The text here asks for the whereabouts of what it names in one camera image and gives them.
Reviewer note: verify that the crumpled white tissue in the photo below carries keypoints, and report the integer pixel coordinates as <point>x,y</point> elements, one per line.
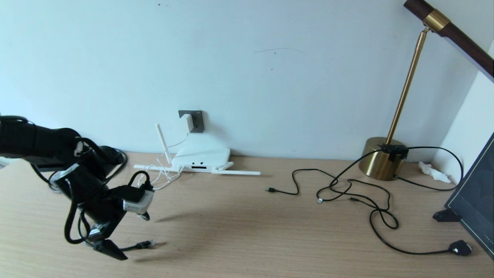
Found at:
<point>434,172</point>

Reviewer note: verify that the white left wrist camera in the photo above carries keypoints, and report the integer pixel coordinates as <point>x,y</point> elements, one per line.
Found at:
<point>141,202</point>

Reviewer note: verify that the white power adapter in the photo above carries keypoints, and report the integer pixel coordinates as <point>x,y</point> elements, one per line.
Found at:
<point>186,122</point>

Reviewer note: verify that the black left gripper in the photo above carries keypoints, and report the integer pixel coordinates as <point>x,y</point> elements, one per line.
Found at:
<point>100,208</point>

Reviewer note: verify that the small black inline box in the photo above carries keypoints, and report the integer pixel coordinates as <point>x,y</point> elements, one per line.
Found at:
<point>394,151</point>

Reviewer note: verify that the dark monitor with stand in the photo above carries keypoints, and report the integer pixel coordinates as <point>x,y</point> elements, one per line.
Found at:
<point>476,200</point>

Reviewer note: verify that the white wifi router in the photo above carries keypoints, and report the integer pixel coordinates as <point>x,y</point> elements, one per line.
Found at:
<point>200,156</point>

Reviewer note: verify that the brass desk lamp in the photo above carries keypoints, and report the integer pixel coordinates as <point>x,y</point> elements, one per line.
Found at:
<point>376,159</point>

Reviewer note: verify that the grey wall socket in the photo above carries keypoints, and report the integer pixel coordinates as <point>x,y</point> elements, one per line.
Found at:
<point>198,122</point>

